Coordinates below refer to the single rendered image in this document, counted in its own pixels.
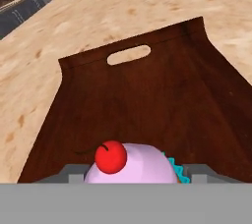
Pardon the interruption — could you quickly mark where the pink frosted cupcake with cherry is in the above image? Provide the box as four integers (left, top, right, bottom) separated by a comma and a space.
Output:
83, 140, 192, 185

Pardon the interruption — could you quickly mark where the grey metal counter rail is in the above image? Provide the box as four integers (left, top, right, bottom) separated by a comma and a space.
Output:
0, 0, 91, 40

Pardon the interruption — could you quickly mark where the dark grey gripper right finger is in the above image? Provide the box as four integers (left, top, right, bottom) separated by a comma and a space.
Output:
182, 163, 243, 185

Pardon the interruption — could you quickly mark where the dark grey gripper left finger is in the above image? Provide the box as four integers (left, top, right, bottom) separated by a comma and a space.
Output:
38, 163, 92, 185

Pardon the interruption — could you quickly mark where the dark brown wooden tray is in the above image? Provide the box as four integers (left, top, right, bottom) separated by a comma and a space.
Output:
17, 16, 252, 185

